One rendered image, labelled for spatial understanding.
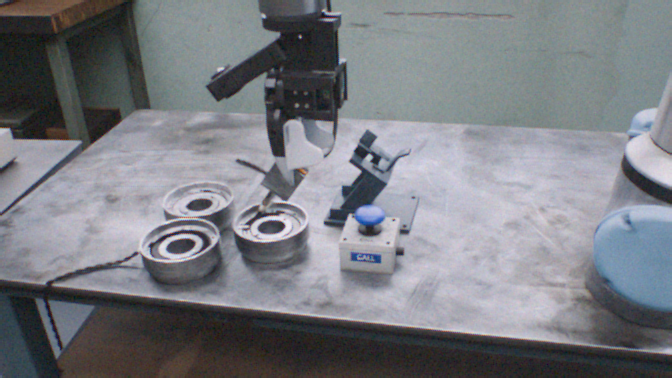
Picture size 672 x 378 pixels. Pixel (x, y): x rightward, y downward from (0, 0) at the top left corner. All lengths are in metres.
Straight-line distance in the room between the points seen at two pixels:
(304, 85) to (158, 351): 0.60
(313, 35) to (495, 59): 1.74
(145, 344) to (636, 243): 0.83
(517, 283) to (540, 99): 1.69
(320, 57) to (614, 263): 0.37
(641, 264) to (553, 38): 1.84
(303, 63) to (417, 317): 0.32
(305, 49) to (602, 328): 0.46
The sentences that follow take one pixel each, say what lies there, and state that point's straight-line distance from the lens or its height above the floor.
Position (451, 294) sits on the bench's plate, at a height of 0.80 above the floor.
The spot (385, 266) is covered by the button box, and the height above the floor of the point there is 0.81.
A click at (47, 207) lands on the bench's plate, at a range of 1.11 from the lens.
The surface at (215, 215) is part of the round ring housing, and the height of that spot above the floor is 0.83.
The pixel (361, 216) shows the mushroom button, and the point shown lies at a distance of 0.81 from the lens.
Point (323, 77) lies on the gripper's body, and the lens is 0.70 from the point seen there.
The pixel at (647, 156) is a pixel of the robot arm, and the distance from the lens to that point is 0.60.
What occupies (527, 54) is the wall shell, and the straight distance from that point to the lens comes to 2.41.
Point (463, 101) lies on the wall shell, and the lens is 2.46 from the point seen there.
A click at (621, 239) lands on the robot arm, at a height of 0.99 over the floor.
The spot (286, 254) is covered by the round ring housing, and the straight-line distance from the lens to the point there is 0.85.
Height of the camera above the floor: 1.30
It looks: 29 degrees down
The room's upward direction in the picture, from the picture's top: 2 degrees counter-clockwise
